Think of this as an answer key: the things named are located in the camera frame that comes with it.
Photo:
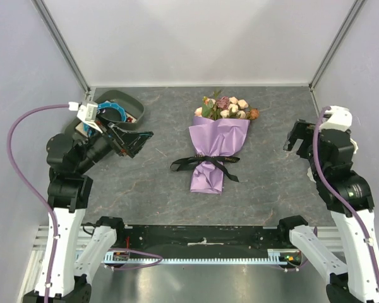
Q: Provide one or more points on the aluminium frame post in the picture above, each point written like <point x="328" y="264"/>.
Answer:
<point x="341" y="34"/>
<point x="56" y="34"/>

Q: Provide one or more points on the left aluminium frame post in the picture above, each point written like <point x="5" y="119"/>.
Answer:
<point x="56" y="34"/>

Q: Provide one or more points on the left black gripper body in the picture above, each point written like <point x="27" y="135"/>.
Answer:
<point x="116" y="142"/>

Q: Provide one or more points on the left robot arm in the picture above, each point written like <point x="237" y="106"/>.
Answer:
<point x="66" y="277"/>

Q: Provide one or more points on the blue rimmed black plate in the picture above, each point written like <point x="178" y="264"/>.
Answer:
<point x="109" y="112"/>

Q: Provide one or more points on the purple flower bouquet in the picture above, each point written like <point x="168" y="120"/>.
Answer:
<point x="219" y="128"/>

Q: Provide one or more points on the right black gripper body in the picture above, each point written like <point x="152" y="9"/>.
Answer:
<point x="306" y="149"/>

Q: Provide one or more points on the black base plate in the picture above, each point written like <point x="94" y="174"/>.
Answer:
<point x="205" y="241"/>

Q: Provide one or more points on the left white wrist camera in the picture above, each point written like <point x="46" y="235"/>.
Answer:
<point x="87" y="113"/>

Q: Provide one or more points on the right aluminium frame post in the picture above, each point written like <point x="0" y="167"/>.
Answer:
<point x="341" y="34"/>

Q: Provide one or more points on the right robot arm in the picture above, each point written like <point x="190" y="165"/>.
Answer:
<point x="349" y="200"/>

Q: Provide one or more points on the black ribbon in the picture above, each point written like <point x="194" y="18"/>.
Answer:
<point x="191" y="163"/>

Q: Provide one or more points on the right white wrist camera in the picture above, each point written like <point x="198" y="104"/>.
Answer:
<point x="335" y="117"/>

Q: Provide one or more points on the white ceramic vase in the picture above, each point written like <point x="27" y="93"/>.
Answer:
<point x="310" y="172"/>

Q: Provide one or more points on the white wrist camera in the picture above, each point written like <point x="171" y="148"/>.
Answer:
<point x="335" y="117"/>
<point x="87" y="113"/>

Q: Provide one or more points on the light blue cable duct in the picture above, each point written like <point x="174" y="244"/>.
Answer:
<point x="142" y="258"/>

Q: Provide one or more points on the dark green tray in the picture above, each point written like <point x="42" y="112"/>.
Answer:
<point x="131" y="105"/>

